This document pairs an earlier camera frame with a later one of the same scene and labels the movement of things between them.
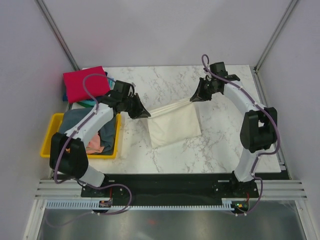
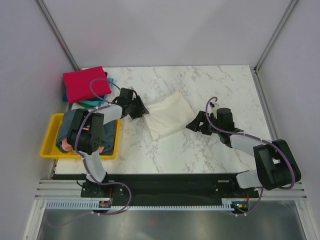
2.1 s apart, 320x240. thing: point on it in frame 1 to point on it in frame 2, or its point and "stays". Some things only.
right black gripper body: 206,89 to 206,129
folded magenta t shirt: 85,84 stays
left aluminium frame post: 57,32 stays
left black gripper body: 132,106 stays
